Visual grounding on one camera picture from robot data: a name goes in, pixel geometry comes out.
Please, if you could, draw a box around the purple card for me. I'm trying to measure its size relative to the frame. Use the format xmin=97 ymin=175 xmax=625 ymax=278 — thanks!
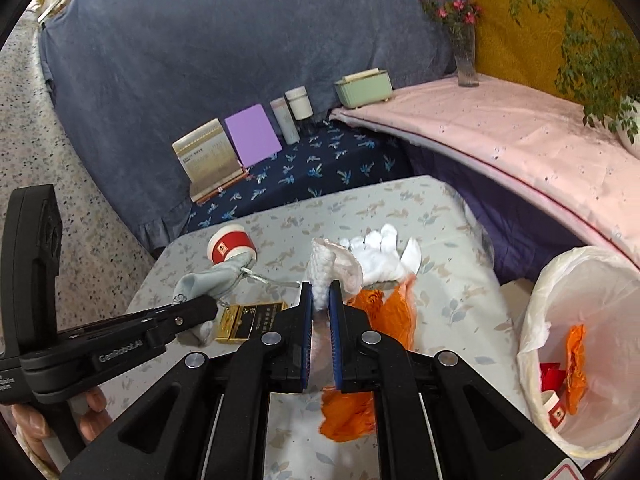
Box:
xmin=224 ymin=104 xmax=282 ymax=167

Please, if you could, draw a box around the navy floral cloth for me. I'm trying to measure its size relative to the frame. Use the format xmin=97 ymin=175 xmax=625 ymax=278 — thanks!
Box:
xmin=183 ymin=122 xmax=414 ymax=233

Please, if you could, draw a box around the grey drawstring pouch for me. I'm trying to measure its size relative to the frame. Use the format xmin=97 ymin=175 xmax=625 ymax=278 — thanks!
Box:
xmin=171 ymin=252 xmax=256 ymax=348

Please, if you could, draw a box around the person's left hand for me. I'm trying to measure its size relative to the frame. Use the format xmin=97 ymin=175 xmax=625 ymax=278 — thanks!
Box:
xmin=11 ymin=387 xmax=112 ymax=474

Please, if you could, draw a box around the black gold cigarette box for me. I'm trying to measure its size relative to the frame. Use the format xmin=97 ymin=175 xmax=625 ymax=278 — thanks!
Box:
xmin=215 ymin=301 xmax=288 ymax=344

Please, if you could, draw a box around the speckled beige fabric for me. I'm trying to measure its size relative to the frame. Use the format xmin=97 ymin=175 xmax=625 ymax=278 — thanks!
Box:
xmin=1 ymin=12 xmax=152 ymax=330

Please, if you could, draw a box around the glass vase with pink flowers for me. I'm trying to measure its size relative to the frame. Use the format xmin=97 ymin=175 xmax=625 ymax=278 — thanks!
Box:
xmin=419 ymin=0 xmax=480 ymax=88

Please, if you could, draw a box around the green plant in white pot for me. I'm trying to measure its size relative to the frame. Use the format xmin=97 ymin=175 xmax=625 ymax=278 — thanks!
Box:
xmin=508 ymin=0 xmax=639 ymax=148

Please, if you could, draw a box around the white cosmetic jar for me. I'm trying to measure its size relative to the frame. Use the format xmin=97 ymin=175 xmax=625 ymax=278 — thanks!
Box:
xmin=284 ymin=86 xmax=314 ymax=122

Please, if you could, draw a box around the mint green tissue box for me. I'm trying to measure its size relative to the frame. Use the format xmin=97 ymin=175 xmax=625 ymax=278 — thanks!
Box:
xmin=334 ymin=68 xmax=393 ymax=110

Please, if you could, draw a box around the white cosmetic tube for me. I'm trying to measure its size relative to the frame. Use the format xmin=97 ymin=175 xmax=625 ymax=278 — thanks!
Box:
xmin=270 ymin=98 xmax=300 ymax=145

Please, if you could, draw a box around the white knitted cloth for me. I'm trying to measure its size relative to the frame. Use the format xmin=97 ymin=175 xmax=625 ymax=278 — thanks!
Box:
xmin=307 ymin=237 xmax=363 ymax=312

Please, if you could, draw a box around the red paper cup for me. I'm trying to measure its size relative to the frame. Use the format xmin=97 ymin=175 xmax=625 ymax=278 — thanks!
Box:
xmin=541 ymin=390 xmax=567 ymax=430
xmin=206 ymin=223 xmax=257 ymax=264

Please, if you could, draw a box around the floral grey tablecloth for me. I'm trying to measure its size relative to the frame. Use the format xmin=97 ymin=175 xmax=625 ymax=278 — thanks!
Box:
xmin=98 ymin=173 xmax=534 ymax=480

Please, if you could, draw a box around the red gift envelope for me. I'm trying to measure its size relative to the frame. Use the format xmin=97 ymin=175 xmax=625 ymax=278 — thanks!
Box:
xmin=539 ymin=362 xmax=566 ymax=396

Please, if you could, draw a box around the orange plastic bag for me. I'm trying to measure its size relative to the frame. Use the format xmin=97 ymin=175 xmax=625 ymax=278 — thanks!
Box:
xmin=320 ymin=275 xmax=425 ymax=446
xmin=565 ymin=324 xmax=587 ymax=415

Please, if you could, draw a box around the pink dotted sheet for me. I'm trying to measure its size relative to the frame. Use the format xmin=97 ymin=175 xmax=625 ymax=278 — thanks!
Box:
xmin=331 ymin=76 xmax=639 ymax=263

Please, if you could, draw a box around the blue grey blanket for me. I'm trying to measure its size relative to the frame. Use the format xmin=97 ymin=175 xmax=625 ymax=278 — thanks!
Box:
xmin=39 ymin=0 xmax=454 ymax=250

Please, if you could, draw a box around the mustard yellow curtain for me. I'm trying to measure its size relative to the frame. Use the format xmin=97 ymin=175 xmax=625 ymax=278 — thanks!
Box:
xmin=473 ymin=0 xmax=639 ymax=96

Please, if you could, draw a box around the trash bin with white liner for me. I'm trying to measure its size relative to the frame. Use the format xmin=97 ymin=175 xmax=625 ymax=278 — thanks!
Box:
xmin=516 ymin=246 xmax=639 ymax=460

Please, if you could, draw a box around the white cotton glove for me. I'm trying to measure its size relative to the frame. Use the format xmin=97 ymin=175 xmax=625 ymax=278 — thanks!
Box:
xmin=338 ymin=223 xmax=422 ymax=286

